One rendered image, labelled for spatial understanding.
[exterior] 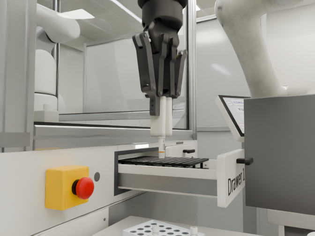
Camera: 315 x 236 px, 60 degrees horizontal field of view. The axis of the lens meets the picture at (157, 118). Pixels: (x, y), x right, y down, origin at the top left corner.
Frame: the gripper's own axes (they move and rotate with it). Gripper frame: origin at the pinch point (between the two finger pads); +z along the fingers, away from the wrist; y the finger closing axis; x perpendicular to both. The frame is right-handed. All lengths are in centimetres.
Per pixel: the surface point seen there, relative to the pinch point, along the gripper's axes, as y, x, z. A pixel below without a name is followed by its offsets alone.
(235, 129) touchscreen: 96, 32, -1
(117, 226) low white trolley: 5.5, 17.5, 24.5
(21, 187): -17.2, 15.7, 12.3
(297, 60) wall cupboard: 348, 63, -98
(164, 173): 13.9, 10.7, 12.3
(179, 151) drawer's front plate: 49, 32, 10
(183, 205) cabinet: 56, 36, 32
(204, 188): 16.3, 1.0, 15.1
